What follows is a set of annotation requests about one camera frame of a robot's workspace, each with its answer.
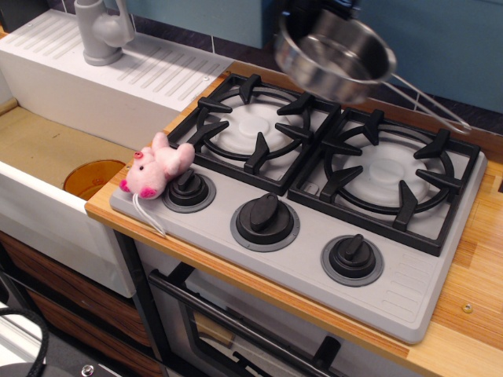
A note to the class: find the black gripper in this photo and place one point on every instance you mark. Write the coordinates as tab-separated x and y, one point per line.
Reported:
312	8

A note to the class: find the stainless steel pan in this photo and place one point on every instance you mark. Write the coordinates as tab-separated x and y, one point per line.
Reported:
343	60

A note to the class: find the pink stuffed pig toy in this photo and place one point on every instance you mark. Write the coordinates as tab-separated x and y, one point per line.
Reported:
152	169

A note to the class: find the black left stove knob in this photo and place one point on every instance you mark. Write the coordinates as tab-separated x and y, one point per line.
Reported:
189	193

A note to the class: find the black stove knob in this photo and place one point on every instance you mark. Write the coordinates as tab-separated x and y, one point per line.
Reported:
352	261
265	224
189	193

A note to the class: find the grey toy stove top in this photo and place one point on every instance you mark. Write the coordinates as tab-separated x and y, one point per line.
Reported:
400	303

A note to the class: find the black middle stove knob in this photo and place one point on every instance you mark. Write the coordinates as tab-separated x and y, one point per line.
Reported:
265	224

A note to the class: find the black right stove knob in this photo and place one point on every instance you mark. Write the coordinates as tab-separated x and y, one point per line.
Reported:
352	261

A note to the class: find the black left burner grate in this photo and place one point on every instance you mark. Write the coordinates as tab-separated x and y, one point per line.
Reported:
254	132

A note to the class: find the black burner grate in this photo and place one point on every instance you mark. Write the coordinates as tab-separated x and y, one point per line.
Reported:
254	132
408	185

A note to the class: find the grey toy faucet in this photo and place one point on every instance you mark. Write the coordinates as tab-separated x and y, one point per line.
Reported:
103	35

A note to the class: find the black right burner grate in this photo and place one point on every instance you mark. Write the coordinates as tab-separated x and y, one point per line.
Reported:
408	185

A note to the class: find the white toy sink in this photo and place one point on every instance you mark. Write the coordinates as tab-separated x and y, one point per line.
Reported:
58	112

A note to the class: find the wooden drawer fronts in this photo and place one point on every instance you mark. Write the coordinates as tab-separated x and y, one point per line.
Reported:
94	316

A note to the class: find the oven door with handle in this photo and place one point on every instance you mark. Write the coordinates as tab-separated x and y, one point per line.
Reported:
174	285

